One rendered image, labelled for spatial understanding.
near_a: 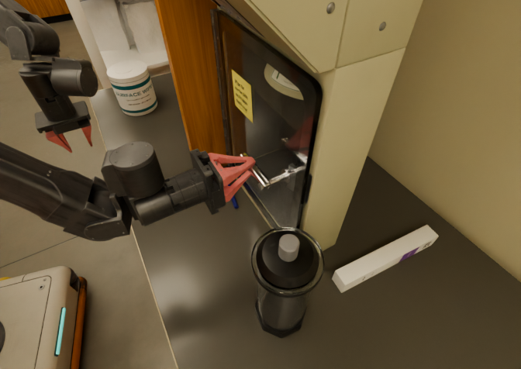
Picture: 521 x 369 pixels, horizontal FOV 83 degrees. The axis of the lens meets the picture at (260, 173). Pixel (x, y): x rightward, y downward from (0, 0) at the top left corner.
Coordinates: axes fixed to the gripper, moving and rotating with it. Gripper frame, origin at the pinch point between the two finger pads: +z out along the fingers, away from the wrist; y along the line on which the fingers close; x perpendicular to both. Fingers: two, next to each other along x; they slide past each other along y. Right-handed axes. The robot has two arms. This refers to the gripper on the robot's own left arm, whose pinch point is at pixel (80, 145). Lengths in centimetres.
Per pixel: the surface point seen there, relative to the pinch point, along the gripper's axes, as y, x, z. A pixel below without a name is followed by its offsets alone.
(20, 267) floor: -68, 65, 110
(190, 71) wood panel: 27.4, -8.9, -15.9
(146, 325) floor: -15, -1, 110
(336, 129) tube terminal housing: 35, -46, -22
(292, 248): 24, -53, -11
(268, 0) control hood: 24, -46, -39
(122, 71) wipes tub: 17.2, 33.7, 0.7
